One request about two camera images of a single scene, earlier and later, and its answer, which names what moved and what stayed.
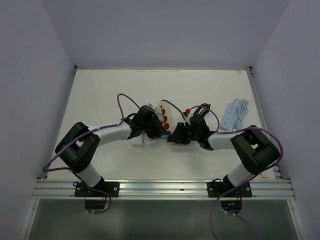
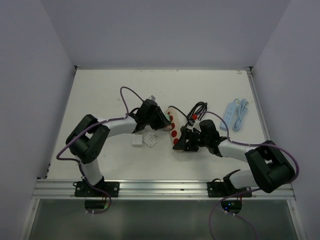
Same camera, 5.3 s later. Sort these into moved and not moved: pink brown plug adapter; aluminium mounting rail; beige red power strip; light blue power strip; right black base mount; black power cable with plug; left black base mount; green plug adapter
Moved: pink brown plug adapter; beige red power strip; black power cable with plug; green plug adapter
Not moved: right black base mount; left black base mount; light blue power strip; aluminium mounting rail
